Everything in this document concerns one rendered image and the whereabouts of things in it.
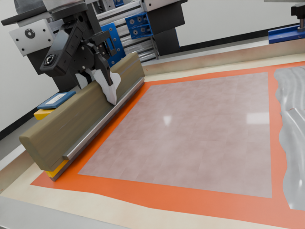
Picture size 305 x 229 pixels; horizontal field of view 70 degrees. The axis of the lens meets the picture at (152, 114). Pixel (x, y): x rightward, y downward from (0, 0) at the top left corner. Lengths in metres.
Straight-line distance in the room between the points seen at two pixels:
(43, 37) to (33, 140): 0.60
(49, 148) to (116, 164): 0.11
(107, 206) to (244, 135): 0.23
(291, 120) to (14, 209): 0.42
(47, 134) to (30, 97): 3.84
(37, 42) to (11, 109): 3.16
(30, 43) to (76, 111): 0.55
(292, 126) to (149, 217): 0.24
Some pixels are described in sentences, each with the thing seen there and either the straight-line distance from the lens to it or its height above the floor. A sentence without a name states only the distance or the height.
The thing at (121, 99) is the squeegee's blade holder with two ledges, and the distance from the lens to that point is 0.53.
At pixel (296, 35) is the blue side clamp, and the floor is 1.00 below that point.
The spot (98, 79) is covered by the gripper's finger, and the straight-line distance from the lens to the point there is 0.48.
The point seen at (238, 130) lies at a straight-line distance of 0.38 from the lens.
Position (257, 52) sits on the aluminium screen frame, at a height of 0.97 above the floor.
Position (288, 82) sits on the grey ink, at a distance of 0.50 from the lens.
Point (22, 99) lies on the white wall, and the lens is 4.16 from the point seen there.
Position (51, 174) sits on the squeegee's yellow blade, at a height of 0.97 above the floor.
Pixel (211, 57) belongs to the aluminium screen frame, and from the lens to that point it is 0.65.
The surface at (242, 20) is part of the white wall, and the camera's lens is 4.25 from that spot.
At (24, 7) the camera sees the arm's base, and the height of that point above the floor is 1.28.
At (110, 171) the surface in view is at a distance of 0.38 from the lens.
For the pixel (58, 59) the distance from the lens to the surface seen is 0.42.
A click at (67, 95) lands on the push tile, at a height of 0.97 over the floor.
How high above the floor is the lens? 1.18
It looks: 28 degrees down
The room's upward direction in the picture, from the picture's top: 19 degrees counter-clockwise
